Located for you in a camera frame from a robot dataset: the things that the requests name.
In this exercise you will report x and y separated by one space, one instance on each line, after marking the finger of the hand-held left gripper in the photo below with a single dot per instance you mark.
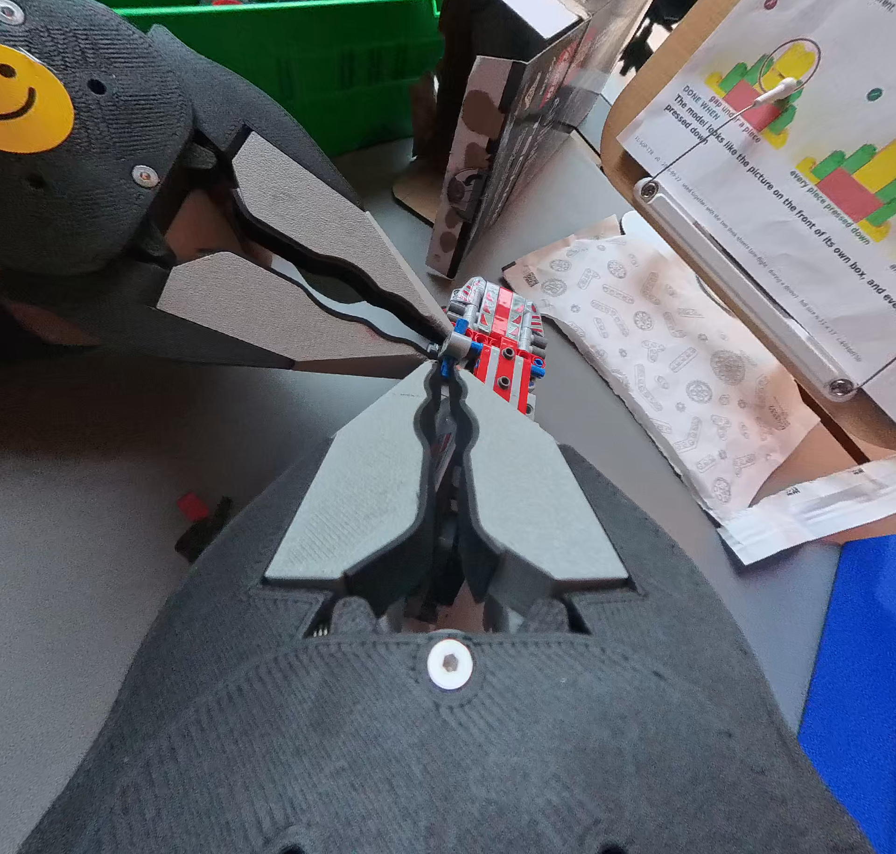
315 217
245 301

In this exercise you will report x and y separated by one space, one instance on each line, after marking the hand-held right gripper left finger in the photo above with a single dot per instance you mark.
350 511

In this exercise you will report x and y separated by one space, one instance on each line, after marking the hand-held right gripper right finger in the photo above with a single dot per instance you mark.
546 511

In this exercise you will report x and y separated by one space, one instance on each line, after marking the red grey lego vehicle model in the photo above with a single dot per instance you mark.
504 336

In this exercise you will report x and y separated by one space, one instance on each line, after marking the small black lego piece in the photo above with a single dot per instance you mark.
203 536

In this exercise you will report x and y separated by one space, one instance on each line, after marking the red lego piece yellow axle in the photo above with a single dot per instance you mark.
192 506

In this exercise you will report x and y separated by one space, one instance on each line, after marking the black lego set box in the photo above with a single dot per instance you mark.
518 98

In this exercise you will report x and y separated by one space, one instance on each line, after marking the brown box stand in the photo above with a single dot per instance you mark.
413 189

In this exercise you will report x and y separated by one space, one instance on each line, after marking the green plastic bin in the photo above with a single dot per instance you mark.
315 49

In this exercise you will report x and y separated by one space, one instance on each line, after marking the printed paper bag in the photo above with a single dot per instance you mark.
672 364

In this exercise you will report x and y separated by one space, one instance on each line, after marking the white torn paper bag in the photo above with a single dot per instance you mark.
805 511

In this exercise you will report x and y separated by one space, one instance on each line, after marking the blue plastic bin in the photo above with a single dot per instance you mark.
854 693

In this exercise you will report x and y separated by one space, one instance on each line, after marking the instruction sheet on stand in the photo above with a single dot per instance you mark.
644 63

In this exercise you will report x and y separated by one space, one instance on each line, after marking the printed instruction sheet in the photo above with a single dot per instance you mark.
805 133

